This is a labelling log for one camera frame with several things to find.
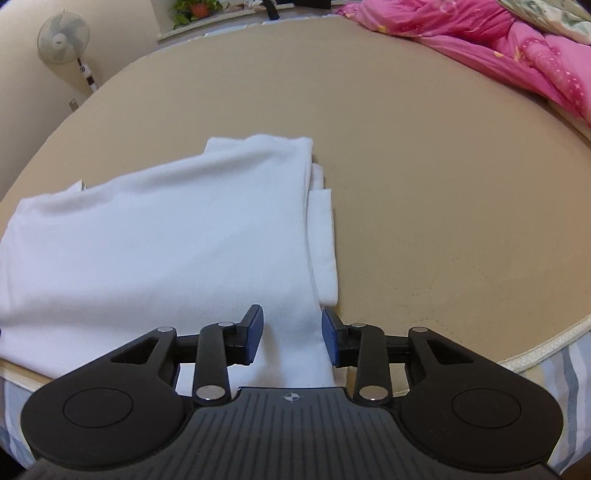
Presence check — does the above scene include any white cotton garment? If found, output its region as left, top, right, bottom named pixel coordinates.
left=0, top=133, right=341, bottom=398

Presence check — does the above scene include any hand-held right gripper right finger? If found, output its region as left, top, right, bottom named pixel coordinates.
left=320, top=308, right=482, bottom=408

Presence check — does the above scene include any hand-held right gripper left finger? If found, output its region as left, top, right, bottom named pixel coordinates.
left=110, top=304, right=265, bottom=408

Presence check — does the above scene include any white standing fan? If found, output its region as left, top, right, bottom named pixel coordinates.
left=37, top=12, right=100, bottom=93

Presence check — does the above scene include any potted green plant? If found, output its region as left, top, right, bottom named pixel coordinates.
left=170, top=0, right=225, bottom=30

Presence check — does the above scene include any pink floral quilt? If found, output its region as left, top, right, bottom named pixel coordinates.
left=334, top=0, right=591, bottom=124

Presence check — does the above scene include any white floral quilt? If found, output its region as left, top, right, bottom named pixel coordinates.
left=496, top=0, right=591, bottom=45

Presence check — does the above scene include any pile of dark clothes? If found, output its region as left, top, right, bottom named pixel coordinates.
left=262, top=0, right=334, bottom=20

